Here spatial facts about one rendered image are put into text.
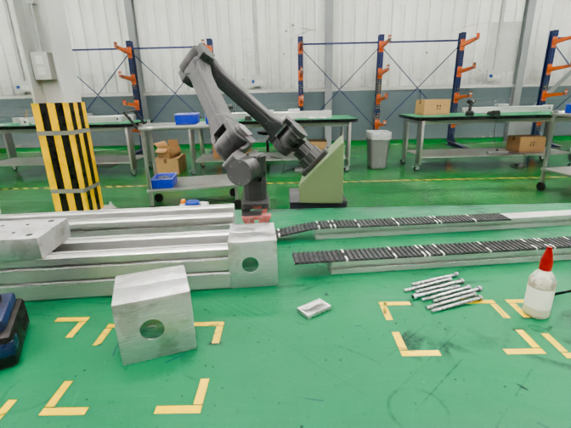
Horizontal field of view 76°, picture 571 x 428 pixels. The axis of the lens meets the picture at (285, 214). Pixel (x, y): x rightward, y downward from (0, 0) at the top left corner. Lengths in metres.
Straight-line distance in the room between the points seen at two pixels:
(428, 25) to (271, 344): 8.56
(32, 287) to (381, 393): 0.62
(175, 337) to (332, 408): 0.23
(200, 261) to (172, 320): 0.18
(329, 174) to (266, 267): 0.58
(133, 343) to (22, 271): 0.31
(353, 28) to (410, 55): 1.35
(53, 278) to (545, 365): 0.78
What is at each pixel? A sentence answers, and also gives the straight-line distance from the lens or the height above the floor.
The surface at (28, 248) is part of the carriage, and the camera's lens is 0.77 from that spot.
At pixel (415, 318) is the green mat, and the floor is 0.78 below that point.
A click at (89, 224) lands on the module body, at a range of 0.93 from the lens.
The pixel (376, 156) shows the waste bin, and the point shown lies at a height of 0.19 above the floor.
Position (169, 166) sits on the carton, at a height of 0.14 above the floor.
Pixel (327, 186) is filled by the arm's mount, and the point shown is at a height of 0.84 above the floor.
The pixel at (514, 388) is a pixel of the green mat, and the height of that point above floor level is 0.78.
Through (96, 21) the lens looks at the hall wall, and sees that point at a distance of 9.31.
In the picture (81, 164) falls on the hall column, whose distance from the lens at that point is 3.96.
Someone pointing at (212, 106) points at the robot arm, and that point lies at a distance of 0.96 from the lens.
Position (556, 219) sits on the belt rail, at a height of 0.80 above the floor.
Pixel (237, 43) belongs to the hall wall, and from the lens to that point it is 8.42.
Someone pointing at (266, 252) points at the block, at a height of 0.85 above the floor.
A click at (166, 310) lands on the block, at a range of 0.54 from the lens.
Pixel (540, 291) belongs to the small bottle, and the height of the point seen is 0.83.
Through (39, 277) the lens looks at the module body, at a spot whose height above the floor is 0.83.
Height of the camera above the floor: 1.13
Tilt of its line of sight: 18 degrees down
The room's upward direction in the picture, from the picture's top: 1 degrees counter-clockwise
